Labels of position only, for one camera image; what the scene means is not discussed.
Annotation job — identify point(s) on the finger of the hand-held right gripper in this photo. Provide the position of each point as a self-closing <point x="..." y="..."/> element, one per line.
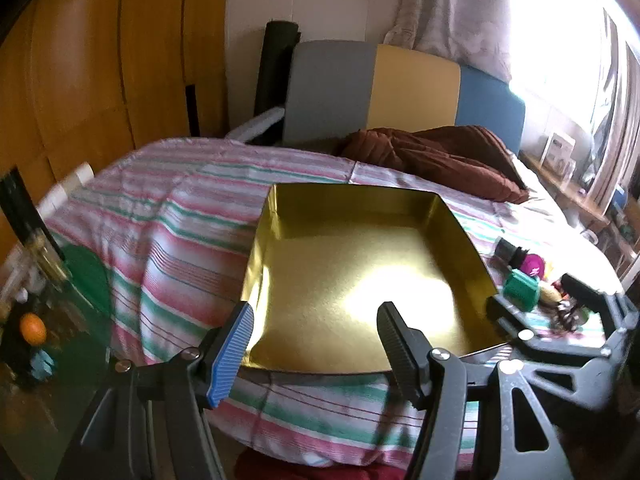
<point x="500" y="310"/>
<point x="580" y="287"/>

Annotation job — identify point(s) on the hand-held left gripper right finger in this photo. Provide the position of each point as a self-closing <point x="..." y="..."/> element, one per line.
<point x="400" y="355"/>

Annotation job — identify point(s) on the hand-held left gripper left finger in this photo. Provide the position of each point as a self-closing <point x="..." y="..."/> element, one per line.
<point x="232" y="355"/>

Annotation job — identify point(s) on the green toy crate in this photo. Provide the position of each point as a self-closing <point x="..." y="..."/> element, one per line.
<point x="520" y="290"/>

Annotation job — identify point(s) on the beige toy potato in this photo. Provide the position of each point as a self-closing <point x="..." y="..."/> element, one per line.
<point x="549" y="296"/>

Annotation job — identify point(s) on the magenta spool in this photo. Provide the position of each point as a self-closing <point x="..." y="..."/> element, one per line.
<point x="532" y="265"/>

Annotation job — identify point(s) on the black plastic cylinder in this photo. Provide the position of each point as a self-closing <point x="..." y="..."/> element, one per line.
<point x="507" y="250"/>

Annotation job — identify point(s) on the gold-lined maroon box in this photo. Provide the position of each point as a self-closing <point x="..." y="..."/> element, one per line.
<point x="350" y="280"/>

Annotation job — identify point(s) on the white mug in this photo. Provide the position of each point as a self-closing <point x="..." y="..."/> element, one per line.
<point x="590" y="236"/>

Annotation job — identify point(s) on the wooden shelf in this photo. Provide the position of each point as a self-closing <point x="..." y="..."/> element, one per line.
<point x="575" y="195"/>

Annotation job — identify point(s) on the blue container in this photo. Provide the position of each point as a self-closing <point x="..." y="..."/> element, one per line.
<point x="618" y="197"/>

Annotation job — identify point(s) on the pale grey bed sheet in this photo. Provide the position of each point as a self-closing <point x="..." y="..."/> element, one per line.
<point x="535" y="200"/>

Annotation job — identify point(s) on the small clear jar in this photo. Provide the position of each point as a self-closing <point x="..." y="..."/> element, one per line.
<point x="567" y="171"/>

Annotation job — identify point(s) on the striped bedspread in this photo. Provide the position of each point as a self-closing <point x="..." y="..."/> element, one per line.
<point x="175" y="240"/>

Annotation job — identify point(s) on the white cardboard box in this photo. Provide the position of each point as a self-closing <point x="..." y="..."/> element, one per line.
<point x="557" y="152"/>

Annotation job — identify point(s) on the red cloth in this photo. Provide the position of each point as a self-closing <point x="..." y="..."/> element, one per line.
<point x="320" y="472"/>

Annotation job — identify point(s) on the brown blanket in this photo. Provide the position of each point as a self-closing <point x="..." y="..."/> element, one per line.
<point x="440" y="160"/>

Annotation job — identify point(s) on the green glass side table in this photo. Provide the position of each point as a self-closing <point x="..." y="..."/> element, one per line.
<point x="87" y="270"/>

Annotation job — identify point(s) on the beige window curtain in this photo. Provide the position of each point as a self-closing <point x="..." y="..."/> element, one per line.
<point x="615" y="110"/>

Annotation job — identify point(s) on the small blue toy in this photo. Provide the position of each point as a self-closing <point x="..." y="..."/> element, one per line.
<point x="42" y="362"/>

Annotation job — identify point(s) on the orange fruit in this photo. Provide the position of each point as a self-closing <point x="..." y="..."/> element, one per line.
<point x="33" y="329"/>

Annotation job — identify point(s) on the brass ornament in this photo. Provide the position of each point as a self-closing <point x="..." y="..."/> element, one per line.
<point x="45" y="255"/>

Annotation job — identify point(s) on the window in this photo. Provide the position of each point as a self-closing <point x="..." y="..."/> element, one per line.
<point x="560" y="60"/>

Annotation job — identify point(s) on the grey yellow blue headboard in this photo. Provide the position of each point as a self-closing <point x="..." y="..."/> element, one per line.
<point x="415" y="90"/>

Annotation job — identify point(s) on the black metal stand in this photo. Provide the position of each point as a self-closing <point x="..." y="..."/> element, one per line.
<point x="25" y="220"/>

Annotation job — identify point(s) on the black rolled mat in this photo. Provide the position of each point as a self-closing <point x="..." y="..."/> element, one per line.
<point x="275" y="70"/>

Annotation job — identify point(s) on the patterned pale curtain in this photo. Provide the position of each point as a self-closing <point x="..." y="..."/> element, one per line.
<point x="460" y="10"/>

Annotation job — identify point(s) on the wooden wardrobe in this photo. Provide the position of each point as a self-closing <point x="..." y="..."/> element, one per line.
<point x="100" y="60"/>

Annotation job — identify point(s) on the white bed frame bar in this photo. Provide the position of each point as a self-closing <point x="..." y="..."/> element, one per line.
<point x="255" y="125"/>

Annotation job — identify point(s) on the white bed post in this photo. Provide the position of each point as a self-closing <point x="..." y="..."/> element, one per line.
<point x="75" y="176"/>

